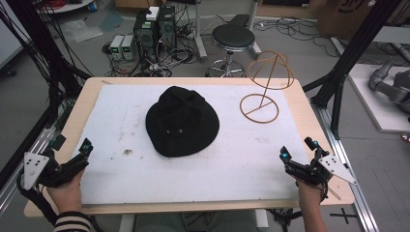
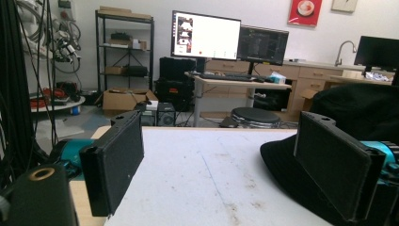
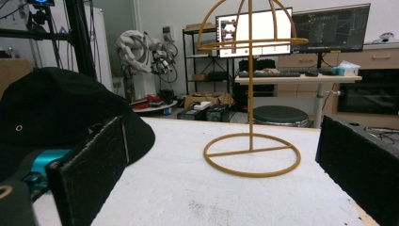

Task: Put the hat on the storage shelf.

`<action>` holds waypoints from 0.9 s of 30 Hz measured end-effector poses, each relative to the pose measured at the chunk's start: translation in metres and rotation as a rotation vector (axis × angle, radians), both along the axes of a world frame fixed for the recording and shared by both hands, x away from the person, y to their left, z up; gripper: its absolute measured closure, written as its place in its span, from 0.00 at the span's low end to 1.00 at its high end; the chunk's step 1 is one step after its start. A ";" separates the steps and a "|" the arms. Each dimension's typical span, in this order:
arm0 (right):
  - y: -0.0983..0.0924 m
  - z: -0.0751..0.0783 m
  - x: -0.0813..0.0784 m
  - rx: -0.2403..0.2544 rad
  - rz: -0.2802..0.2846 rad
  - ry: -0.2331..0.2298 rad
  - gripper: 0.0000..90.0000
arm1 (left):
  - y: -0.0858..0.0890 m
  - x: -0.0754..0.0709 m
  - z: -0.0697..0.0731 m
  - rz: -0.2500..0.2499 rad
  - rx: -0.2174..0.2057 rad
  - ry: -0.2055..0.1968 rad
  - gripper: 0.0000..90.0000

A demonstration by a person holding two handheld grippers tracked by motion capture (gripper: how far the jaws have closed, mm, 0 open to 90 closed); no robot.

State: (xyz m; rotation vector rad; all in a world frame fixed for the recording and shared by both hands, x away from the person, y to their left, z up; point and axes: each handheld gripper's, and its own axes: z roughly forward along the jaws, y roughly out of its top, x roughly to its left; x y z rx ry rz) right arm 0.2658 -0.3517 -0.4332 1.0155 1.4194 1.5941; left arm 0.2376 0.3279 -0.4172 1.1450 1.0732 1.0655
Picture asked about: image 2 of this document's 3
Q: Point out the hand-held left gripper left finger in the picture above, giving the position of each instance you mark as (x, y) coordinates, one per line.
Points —
(113, 163)

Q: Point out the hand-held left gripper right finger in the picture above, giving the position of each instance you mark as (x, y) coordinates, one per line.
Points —
(335, 163)

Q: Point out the black bucket hat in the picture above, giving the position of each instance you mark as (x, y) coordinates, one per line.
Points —
(280, 163)

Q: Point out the black beanbag chair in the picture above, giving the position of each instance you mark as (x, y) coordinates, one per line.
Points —
(357, 106)

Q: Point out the open cardboard box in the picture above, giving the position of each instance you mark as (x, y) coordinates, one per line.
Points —
(120, 100)

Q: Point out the black computer tower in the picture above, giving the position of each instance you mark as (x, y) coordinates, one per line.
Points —
(166, 114)

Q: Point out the round white table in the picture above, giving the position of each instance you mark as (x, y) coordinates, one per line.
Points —
(59, 106)

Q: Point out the wooden cabinet with drawers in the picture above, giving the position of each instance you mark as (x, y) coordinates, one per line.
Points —
(310, 75)

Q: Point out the round black stool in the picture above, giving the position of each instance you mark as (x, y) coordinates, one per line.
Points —
(255, 115)

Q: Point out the teal tissue box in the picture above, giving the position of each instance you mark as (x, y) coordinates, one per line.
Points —
(277, 78)

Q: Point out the stacked black equipment cases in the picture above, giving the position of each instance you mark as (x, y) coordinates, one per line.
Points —
(175, 81)

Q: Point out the metal sink faucet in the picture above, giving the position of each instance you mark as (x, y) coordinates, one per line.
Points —
(340, 51)

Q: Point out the black metal shelf rack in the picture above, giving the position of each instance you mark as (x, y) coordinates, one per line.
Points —
(125, 47)

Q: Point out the black monitor on counter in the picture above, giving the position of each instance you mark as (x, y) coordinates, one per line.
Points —
(378, 51)

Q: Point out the light wooden desk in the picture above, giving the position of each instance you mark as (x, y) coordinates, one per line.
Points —
(232, 84)

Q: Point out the black curtain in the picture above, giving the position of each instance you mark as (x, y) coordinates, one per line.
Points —
(12, 78)

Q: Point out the dark computer monitor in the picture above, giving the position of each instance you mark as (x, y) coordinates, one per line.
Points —
(263, 45)

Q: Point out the black keyboard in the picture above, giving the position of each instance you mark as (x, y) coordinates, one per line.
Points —
(226, 76)

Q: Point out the flat cardboard box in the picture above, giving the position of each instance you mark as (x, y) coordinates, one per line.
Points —
(125, 12)

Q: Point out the lit white computer monitor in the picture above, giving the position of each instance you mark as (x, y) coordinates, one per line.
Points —
(210, 36)

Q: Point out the red wall picture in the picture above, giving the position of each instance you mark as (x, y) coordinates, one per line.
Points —
(305, 12)

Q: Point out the beige wall picture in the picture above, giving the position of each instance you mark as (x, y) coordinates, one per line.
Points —
(344, 4)

